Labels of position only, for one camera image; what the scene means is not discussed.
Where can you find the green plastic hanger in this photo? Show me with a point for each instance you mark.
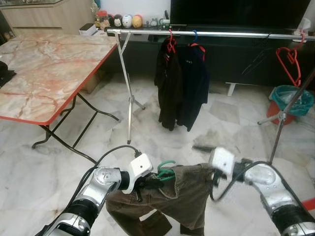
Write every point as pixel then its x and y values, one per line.
pixel 167 172

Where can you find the brown trousers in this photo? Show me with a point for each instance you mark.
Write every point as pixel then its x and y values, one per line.
pixel 177 201

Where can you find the white blue round plush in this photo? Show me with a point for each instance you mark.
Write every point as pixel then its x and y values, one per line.
pixel 127 21

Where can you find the black television console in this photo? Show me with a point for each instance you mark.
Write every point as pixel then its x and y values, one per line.
pixel 236 66

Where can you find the floral tissue pack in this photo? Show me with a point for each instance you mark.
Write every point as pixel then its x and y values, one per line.
pixel 303 30

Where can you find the black jacket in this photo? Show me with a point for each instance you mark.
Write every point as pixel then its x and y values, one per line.
pixel 168 88

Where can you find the metal clothes rack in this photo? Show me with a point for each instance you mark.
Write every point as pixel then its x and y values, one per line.
pixel 221 35

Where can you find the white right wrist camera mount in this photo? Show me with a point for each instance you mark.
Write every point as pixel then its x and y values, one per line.
pixel 222 161

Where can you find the remote control holder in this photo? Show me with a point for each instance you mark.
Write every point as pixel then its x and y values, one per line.
pixel 165 21

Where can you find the yellow round plush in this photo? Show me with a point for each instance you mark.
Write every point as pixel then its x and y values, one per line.
pixel 137 21

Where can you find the marble folding table red edge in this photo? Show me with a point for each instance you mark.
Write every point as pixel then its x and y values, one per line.
pixel 49 73

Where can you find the black flat television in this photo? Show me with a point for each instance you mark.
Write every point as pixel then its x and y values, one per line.
pixel 236 14

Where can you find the red bin teal liner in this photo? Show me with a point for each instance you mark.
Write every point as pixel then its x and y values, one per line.
pixel 290 101

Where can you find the red plastic hanger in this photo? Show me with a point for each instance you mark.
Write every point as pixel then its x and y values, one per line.
pixel 290 64
pixel 171 43

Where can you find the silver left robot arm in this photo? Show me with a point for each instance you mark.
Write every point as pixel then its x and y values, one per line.
pixel 88 196

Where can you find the small grey figurine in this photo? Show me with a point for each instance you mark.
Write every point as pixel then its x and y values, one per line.
pixel 154 22

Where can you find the light wooden cabinet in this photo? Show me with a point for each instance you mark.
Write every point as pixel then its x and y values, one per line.
pixel 44 17

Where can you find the black white round plush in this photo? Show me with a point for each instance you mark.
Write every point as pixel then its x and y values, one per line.
pixel 118 21

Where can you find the white box black lid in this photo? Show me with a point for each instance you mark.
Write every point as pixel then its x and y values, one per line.
pixel 87 28

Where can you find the blue plastic hanger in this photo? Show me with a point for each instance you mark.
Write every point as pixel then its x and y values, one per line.
pixel 195 35

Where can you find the navy shirt red collar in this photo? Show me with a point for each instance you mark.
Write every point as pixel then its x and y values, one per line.
pixel 194 83

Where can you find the red black round plush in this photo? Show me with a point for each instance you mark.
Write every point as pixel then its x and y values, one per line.
pixel 111 20

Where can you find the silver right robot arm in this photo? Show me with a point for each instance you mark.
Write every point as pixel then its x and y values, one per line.
pixel 275 191

